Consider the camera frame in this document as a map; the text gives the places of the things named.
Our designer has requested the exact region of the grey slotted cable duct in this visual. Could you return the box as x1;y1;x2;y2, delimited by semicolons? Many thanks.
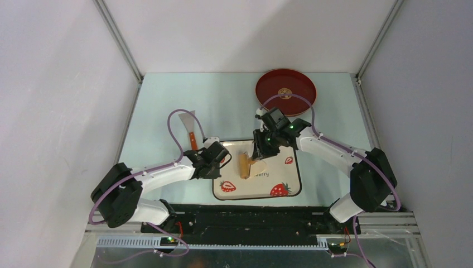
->
96;236;330;251

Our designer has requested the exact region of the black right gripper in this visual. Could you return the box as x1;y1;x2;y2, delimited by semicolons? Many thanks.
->
254;129;282;161

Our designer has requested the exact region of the right aluminium corner post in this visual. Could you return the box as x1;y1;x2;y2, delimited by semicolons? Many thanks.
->
355;0;404;80

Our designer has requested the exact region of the steel scraper orange handle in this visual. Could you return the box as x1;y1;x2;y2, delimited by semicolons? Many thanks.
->
178;112;198;150

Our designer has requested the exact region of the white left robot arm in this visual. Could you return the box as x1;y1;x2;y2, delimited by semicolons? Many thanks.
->
89;138;232;233

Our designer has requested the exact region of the left aluminium corner post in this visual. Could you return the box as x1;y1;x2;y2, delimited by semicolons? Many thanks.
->
93;0;144;84

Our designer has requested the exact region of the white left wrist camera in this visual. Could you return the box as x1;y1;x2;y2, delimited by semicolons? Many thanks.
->
203;137;220;148

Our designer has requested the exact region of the wooden dough roller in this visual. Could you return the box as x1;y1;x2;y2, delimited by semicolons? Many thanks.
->
238;152;258;179

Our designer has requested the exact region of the aluminium corner post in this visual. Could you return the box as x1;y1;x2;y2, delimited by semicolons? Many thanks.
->
93;0;144;84
355;0;404;80

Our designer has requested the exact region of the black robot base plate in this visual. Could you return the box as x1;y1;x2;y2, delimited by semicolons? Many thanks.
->
141;212;354;246

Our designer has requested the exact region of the aluminium frame rail front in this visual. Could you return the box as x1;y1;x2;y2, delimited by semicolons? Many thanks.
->
71;212;431;267

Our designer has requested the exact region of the white strawberry print tray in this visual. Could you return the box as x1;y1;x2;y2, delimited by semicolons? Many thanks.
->
213;140;302;200

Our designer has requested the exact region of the round dark red tray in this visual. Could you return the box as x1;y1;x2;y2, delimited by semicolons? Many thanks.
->
255;69;317;117

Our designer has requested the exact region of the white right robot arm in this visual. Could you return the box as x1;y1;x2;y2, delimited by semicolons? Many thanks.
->
241;108;400;233

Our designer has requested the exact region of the white dough piece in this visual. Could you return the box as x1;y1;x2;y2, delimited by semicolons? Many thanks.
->
255;160;267;176

